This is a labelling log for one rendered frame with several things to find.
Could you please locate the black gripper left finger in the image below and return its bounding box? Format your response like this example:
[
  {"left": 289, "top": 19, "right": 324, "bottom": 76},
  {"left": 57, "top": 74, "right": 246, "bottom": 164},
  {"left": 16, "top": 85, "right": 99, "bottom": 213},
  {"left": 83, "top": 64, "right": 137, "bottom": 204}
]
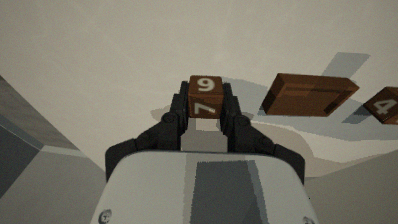
[{"left": 105, "top": 81, "right": 189, "bottom": 184}]

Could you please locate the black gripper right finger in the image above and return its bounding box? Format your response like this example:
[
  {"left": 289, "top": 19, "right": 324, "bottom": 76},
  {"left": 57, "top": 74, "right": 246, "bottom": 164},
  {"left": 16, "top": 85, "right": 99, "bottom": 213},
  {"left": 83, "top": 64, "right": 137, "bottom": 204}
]
[{"left": 220, "top": 83, "right": 305, "bottom": 186}]

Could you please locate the brown wooden cube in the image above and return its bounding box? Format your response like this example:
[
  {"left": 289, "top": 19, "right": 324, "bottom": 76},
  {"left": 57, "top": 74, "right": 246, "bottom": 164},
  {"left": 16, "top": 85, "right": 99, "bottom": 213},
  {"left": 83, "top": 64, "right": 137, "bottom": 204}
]
[
  {"left": 363, "top": 87, "right": 398, "bottom": 125},
  {"left": 188, "top": 75, "right": 224, "bottom": 119}
]

